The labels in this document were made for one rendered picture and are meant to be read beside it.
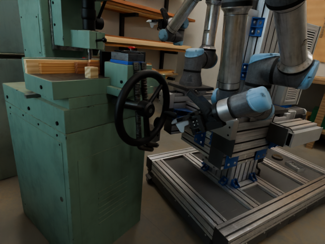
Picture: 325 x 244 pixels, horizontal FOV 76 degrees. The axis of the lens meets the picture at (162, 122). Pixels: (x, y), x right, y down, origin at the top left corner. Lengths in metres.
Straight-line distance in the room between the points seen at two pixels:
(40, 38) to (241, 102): 0.89
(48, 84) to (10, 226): 1.01
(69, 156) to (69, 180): 0.10
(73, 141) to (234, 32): 0.67
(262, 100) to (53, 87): 0.63
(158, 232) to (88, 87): 0.95
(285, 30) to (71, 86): 0.71
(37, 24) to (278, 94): 1.33
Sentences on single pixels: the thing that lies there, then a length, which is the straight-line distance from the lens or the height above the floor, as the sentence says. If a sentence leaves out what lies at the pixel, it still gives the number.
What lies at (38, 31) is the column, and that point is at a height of 1.05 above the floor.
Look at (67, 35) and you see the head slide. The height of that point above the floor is 1.05.
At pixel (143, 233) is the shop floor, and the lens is 1.39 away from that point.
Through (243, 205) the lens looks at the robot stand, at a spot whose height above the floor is 0.21.
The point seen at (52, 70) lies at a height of 0.91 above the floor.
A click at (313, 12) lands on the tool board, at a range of 3.81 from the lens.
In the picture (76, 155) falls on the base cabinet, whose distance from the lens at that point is 0.87.
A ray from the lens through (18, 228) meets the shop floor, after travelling 1.55.
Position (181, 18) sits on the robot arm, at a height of 1.22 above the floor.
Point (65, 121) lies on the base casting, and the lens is 0.80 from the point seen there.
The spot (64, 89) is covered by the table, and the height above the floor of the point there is 0.87.
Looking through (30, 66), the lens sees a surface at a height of 0.93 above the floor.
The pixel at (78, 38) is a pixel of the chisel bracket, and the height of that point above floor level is 1.03.
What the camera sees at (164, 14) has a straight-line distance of 1.78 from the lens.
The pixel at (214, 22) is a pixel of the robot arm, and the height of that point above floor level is 1.21.
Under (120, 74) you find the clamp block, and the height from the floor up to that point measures 0.92.
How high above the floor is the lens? 1.03
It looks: 19 degrees down
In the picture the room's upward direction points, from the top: 5 degrees clockwise
